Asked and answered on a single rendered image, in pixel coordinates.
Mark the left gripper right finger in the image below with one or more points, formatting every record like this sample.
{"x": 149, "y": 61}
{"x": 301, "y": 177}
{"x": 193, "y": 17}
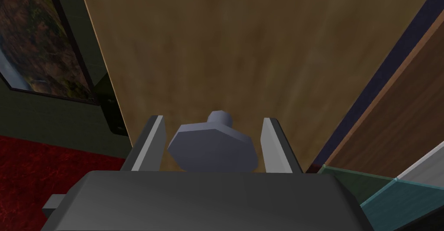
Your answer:
{"x": 277, "y": 147}

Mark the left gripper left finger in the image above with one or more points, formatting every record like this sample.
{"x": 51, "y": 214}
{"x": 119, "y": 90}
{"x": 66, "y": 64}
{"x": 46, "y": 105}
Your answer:
{"x": 147, "y": 147}

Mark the grey door knob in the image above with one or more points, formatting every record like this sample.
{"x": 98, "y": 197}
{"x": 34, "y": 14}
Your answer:
{"x": 213, "y": 147}

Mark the brown wooden door leaf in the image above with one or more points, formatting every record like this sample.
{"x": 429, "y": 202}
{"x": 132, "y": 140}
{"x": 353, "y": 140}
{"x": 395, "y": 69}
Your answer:
{"x": 242, "y": 50}

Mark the framed landscape picture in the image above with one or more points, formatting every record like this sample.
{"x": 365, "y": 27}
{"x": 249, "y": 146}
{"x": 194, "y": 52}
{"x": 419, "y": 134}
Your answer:
{"x": 36, "y": 40}

